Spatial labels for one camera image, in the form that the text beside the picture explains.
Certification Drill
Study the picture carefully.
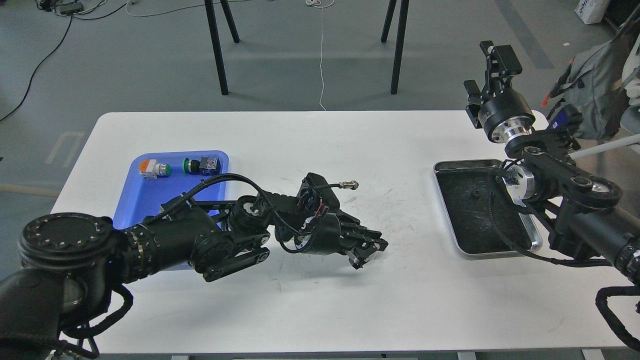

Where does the white bag top right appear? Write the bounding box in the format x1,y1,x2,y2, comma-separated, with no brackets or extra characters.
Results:
574,0,610,25

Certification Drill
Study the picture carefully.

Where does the black gripper finger with white pad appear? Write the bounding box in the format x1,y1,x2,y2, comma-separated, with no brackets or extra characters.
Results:
340,215,382,240

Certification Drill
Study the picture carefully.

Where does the white cable on floor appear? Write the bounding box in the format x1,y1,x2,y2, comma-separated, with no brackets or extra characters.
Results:
305,0,335,112

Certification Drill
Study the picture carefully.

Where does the black table leg left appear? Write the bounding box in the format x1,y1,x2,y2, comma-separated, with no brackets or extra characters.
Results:
203,0,240,96

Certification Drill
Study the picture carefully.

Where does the green push button black body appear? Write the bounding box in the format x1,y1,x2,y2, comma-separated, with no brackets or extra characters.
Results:
182,156,222,177

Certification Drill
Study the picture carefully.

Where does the orange and green push button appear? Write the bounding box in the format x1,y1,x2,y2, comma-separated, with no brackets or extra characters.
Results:
138,159,172,180

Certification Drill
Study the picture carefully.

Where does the grey backpack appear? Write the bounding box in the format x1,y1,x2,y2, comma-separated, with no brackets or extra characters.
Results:
541,35,639,141

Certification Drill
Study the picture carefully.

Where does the blue plastic tray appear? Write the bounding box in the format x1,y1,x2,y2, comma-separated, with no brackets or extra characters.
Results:
110,150,229,278

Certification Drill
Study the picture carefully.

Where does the black cylindrical gripper body, image right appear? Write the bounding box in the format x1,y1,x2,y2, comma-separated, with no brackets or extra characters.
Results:
477,92,536,144

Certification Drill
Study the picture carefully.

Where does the black table leg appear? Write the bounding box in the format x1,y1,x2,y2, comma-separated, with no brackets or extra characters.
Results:
380,0,410,95
203,0,240,96

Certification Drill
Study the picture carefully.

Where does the black robot arm, image left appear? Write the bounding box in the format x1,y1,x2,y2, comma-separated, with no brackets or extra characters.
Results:
0,172,388,360

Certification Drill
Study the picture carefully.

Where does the black table leg right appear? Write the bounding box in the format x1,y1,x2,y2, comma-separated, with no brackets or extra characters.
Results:
380,0,410,95

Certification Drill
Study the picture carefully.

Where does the black cable on floor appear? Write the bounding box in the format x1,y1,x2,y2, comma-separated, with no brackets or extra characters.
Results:
0,0,126,122

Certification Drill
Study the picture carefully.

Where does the black cylindrical gripper body, image left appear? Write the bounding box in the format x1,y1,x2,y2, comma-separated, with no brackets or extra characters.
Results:
300,212,358,255

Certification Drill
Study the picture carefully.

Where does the silver metal tray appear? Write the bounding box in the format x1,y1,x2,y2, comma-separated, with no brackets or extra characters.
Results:
433,159,543,259

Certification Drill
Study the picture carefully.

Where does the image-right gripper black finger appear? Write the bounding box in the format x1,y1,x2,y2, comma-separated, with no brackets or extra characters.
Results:
463,80,483,129
479,40,522,100

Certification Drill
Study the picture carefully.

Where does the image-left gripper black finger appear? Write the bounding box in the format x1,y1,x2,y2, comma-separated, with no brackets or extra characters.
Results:
345,239,389,270

